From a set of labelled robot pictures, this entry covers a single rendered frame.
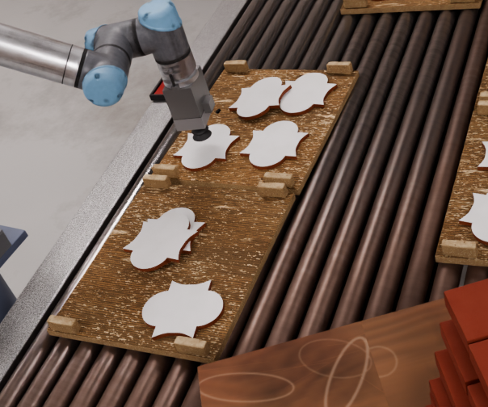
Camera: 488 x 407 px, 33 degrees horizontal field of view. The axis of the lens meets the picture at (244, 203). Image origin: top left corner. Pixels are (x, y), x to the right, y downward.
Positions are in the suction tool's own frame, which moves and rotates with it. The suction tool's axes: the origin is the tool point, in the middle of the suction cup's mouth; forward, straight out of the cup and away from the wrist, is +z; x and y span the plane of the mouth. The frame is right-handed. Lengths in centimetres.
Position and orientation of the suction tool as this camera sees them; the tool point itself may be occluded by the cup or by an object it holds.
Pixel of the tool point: (202, 135)
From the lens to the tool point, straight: 176.8
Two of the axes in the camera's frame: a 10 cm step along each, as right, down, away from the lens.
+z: 2.5, 7.3, 6.4
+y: 1.9, -6.8, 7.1
